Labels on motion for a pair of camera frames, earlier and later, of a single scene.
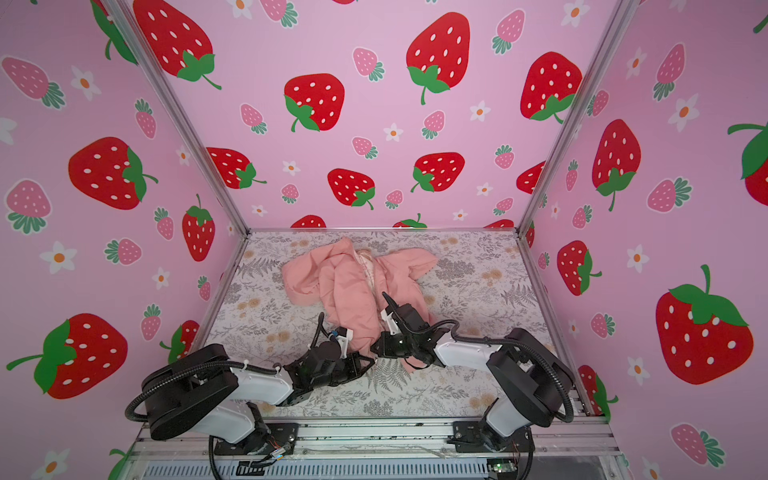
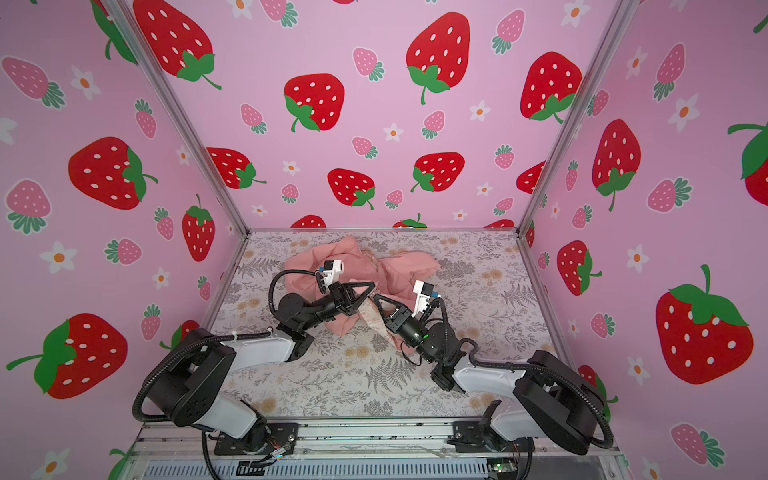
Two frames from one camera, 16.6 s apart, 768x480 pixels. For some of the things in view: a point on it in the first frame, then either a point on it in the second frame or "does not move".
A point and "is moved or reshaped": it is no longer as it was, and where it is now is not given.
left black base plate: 266,439 does not move
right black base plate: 472,436 does not move
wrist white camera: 342,342 → 331,271
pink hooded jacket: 352,283 is moved or reshaped
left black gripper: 355,361 → 340,302
